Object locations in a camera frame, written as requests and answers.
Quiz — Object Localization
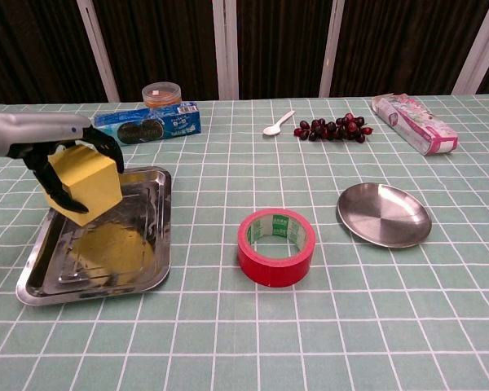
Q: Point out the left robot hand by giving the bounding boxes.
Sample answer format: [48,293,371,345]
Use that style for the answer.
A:
[0,112,126,214]

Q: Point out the yellow foam cube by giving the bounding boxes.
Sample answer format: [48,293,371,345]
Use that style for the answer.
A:
[42,145,123,226]

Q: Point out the red tape roll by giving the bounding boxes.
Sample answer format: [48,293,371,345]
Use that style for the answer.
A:
[236,208,317,288]

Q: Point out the blue cookie box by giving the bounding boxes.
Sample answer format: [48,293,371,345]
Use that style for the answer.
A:
[94,101,202,151]

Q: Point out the clear jar with orange contents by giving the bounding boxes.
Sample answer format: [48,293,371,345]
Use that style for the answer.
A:
[141,81,183,109]

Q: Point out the rectangular steel tray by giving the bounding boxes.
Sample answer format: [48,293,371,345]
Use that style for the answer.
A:
[15,165,173,307]

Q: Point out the black pleated curtain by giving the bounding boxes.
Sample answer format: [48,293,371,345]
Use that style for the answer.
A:
[0,0,489,106]

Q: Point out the white plastic spoon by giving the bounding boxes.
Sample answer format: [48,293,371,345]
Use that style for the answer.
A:
[262,110,297,136]

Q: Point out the dark red grape bunch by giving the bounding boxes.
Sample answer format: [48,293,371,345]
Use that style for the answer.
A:
[293,112,374,144]

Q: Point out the green checked tablecloth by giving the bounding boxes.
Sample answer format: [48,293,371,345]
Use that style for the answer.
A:
[0,94,489,391]

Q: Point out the round steel plate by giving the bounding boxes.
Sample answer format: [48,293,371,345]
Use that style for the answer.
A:
[336,182,433,248]

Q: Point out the pink floral carton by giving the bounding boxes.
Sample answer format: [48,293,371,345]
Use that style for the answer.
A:
[371,93,460,157]

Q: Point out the white frame post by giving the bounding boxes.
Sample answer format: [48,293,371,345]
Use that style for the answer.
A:
[452,0,489,95]
[76,0,121,103]
[211,0,240,101]
[319,0,346,99]

